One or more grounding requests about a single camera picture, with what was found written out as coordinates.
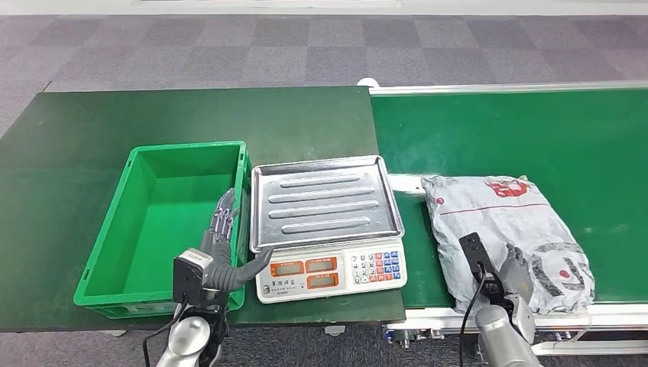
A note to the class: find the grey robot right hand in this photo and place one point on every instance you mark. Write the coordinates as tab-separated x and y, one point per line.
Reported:
516	278

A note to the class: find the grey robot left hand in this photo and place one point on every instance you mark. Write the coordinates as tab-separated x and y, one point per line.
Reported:
222	268

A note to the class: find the grey plastic mailer package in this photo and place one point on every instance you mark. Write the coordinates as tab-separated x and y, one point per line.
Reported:
496	218

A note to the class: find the green plastic basket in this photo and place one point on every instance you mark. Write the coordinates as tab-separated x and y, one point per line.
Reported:
162	228

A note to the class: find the white electronic scale, steel tray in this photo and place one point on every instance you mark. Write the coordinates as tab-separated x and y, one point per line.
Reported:
324	202

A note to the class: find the white table foot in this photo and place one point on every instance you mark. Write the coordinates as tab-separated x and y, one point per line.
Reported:
112	333
334	330

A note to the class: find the white round cap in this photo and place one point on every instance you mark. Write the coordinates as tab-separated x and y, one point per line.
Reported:
367	81

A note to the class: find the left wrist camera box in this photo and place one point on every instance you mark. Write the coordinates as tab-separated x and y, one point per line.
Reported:
190	276

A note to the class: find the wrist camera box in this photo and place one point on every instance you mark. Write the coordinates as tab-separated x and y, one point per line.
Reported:
476	253
190	276

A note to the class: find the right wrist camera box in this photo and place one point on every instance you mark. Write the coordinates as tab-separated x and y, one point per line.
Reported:
476	253

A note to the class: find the green conveyor belt, aluminium frame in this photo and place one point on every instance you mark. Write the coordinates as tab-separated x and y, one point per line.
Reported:
506	131

